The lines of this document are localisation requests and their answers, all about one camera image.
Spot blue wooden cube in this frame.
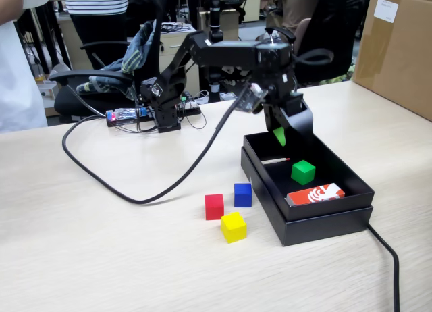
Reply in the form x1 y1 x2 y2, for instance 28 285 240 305
234 182 253 208

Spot small wrist camera board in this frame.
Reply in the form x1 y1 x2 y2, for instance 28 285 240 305
235 83 268 115

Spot grey power cable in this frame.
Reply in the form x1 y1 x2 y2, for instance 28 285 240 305
63 84 107 119

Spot person in white shirt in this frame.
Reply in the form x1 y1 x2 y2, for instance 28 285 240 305
0 0 51 134

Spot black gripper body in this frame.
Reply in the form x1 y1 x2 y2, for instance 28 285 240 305
254 66 304 107

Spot green wooden cube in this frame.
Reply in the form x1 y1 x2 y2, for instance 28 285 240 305
290 159 317 186

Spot black white patterned slippers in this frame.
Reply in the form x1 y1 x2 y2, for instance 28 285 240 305
221 65 252 87

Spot black mesh office chair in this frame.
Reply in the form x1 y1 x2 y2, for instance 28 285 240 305
265 0 371 86

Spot person in striped shirt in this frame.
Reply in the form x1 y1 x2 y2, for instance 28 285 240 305
62 0 129 70

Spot black office chair with armrests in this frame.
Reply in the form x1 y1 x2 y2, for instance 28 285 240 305
49 0 169 124

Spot beige office desk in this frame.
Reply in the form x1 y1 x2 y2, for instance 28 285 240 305
202 0 263 22

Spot white drawer pedestal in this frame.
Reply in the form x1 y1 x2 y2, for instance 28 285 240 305
158 23 200 90

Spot black segmented pole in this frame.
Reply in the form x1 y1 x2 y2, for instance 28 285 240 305
207 0 224 103

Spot light wooden cabinet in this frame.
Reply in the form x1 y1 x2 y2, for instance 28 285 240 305
198 8 241 42

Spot red and white carton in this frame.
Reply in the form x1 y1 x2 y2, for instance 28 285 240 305
286 182 346 207

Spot camouflage cloth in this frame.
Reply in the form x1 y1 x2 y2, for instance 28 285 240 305
322 61 356 86

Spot green-tipped gripper finger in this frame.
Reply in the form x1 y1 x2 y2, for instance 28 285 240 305
264 104 290 148

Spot yellow wooden cube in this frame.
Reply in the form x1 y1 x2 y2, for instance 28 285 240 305
221 211 248 244

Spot black wide gripper finger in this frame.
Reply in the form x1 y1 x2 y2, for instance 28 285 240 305
286 95 317 144

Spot red wooden cube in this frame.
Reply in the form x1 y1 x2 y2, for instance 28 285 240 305
205 194 225 221

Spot thick black camera cable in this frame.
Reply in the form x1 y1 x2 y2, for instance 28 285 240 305
62 88 250 205

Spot black cardboard box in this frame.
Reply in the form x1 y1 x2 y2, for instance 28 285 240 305
242 126 376 222

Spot seated person in beige shirt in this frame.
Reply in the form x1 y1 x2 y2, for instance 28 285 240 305
259 0 321 43

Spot black open box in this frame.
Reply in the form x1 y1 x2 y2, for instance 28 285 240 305
240 146 374 247

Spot small white floor box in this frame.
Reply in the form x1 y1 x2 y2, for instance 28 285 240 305
36 82 59 118

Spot large brown cardboard box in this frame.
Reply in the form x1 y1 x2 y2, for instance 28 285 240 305
350 0 432 122

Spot circuit board with red light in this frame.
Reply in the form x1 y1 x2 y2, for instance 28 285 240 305
105 106 149 127

